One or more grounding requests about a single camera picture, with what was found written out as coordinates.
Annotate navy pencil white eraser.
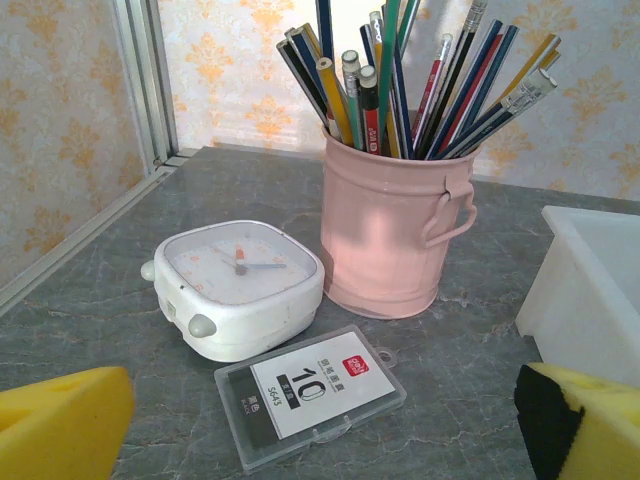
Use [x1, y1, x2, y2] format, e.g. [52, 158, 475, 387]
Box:
[444, 67, 559, 160]

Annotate red black pencil white eraser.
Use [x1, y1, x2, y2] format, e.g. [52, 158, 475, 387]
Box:
[358, 63, 382, 155]

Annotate aluminium side rail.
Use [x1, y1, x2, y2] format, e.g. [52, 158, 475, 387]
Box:
[0, 162, 179, 317]

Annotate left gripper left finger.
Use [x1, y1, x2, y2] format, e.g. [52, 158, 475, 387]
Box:
[0, 365, 136, 480]

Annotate green pencil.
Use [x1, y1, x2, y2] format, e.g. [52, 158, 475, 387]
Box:
[377, 0, 403, 157]

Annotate aluminium corner post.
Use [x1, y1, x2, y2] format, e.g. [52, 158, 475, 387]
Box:
[110, 0, 181, 174]

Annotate small white card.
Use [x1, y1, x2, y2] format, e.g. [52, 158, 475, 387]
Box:
[213, 323, 409, 475]

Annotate teal pencil white eraser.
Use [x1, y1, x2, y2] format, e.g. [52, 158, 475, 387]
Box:
[341, 48, 365, 150]

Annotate navy blue pencil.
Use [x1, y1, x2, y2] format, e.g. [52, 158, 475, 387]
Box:
[437, 23, 521, 160]
[285, 24, 334, 119]

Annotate red white pencil with eraser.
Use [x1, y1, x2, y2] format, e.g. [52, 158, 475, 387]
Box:
[410, 32, 455, 149]

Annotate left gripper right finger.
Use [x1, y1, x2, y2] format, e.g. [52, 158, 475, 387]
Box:
[513, 362, 640, 480]

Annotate yellow pencil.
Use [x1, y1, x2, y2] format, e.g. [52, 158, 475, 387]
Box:
[315, 56, 355, 146]
[492, 33, 562, 114]

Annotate white square alarm clock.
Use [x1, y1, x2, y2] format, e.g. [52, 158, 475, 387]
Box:
[139, 219, 326, 364]

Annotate black white striped pencil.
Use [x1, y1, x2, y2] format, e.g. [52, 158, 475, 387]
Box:
[275, 38, 344, 141]

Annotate black pencil silver ferrule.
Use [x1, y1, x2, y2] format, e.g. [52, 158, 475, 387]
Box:
[417, 0, 490, 159]

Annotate white plastic bin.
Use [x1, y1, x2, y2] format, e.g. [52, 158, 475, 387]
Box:
[514, 204, 640, 389]

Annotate pink metal pencil bucket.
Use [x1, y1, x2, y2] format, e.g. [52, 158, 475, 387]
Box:
[319, 124, 479, 321]

